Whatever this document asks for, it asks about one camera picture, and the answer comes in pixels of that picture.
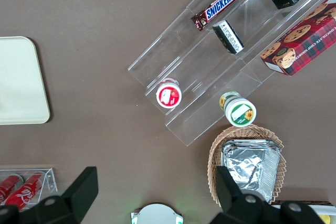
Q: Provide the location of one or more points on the light oval wicker basket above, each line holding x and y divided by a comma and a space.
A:
214, 155

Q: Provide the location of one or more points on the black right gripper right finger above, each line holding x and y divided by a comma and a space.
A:
236, 205

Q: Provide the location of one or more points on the white snack bin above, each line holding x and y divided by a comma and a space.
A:
328, 209

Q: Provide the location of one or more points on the red cola bottle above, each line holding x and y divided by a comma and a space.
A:
8, 186
23, 192

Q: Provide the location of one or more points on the cream plastic tray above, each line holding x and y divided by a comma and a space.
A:
21, 82

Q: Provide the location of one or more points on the Snickers bar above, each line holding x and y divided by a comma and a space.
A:
219, 6

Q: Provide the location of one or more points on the clear acrylic step display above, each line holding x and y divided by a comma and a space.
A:
183, 58

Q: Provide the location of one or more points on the red tartan cookie box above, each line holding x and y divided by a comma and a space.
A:
302, 45

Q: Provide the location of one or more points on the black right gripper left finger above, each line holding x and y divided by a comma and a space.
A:
78, 197

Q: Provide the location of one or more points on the red lid cup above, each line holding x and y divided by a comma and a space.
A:
168, 95

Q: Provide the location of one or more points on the yellow snack pack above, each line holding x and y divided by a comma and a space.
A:
326, 220

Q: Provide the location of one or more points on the stacked aluminium foil trays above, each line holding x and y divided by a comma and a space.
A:
246, 166

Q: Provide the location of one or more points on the green lid cup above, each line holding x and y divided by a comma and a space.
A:
240, 113

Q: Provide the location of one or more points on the clear acrylic bottle rack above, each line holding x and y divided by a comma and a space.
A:
51, 182

